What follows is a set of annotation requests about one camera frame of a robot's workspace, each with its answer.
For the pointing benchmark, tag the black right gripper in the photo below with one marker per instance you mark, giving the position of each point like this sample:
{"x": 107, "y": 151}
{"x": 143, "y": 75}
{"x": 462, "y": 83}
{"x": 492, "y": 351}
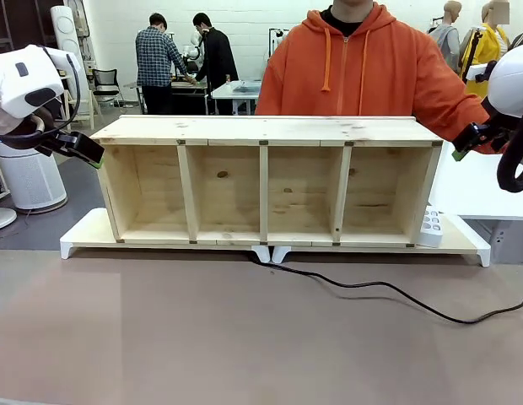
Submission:
{"x": 495, "y": 137}

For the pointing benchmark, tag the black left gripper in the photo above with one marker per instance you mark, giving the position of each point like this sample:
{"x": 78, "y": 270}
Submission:
{"x": 59, "y": 144}

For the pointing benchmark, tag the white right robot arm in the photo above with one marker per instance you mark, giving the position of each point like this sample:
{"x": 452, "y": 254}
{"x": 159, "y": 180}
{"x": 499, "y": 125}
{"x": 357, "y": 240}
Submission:
{"x": 514, "y": 80}

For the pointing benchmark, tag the person's left forearm orange sleeve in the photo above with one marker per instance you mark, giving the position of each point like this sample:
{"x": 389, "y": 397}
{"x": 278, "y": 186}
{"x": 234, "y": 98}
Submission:
{"x": 459, "y": 114}

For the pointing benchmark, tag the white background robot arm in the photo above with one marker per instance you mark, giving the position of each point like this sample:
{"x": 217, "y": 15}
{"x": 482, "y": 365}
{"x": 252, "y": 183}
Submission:
{"x": 194, "y": 46}

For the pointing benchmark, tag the white cylindrical air purifier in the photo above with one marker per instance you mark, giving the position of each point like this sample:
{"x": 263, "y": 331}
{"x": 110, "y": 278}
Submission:
{"x": 29, "y": 181}

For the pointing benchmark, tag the black office chair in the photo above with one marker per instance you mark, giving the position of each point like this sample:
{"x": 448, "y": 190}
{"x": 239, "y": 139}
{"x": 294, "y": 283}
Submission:
{"x": 105, "y": 80}

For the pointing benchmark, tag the wooden riser with white legs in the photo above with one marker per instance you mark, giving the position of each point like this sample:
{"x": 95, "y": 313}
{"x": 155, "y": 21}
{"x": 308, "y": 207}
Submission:
{"x": 88, "y": 232}
{"x": 459, "y": 242}

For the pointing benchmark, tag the black orange tripod stand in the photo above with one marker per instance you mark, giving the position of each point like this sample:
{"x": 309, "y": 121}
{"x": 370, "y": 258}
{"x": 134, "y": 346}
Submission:
{"x": 474, "y": 50}

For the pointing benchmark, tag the mannequin in yellow jacket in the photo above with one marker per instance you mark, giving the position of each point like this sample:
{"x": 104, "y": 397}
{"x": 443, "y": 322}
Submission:
{"x": 493, "y": 46}

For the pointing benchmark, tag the mannequin in grey hoodie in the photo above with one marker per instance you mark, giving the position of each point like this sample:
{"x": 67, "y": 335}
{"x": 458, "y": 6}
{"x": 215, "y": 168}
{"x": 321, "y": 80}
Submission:
{"x": 449, "y": 42}

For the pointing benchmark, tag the white power strip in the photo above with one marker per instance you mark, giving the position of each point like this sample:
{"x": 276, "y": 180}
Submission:
{"x": 430, "y": 236}

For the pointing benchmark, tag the white fan base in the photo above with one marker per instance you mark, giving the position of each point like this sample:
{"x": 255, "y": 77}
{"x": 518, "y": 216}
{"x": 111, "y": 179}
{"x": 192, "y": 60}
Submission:
{"x": 2, "y": 217}

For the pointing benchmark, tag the person in plaid shirt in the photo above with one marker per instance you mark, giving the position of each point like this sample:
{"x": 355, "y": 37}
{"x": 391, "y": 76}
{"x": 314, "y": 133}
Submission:
{"x": 156, "y": 55}

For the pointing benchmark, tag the tall white standing air conditioner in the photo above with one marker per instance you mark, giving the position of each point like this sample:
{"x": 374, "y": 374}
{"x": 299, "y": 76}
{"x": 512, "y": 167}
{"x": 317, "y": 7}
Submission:
{"x": 67, "y": 29}

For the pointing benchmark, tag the person in orange hoodie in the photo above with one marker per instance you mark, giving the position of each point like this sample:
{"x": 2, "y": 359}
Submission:
{"x": 350, "y": 76}

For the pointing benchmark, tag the person in black top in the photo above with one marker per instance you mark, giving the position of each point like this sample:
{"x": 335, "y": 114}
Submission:
{"x": 217, "y": 63}

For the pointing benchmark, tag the white work table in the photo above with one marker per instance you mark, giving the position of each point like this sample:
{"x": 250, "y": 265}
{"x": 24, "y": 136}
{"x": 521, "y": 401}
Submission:
{"x": 236, "y": 90}

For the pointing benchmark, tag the pine four-compartment shelf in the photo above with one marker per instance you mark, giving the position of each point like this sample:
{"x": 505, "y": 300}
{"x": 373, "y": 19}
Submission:
{"x": 261, "y": 128}

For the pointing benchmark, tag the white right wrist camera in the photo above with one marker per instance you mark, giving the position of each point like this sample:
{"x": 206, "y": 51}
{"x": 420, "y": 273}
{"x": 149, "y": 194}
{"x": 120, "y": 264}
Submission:
{"x": 476, "y": 71}

